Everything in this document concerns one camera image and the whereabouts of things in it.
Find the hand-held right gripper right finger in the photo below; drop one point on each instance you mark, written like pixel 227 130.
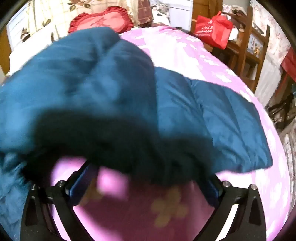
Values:
pixel 211 192

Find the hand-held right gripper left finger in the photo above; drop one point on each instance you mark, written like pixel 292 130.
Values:
pixel 83 180

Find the blue padded jacket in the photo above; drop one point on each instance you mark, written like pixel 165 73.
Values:
pixel 92 92

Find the pink floral bed sheet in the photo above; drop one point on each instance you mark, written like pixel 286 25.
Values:
pixel 185 60

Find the white pillow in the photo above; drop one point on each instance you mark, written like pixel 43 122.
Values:
pixel 34 44

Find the red heart-shaped pillow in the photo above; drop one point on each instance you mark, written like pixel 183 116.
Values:
pixel 101 20

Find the wooden chair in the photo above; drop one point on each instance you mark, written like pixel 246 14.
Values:
pixel 245 34

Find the red shopping bag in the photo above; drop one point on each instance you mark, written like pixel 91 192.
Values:
pixel 208 27

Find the white slatted headboard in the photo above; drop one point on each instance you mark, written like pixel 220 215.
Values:
pixel 17 27

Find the cream floral blanket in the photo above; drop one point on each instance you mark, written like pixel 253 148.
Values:
pixel 57 11

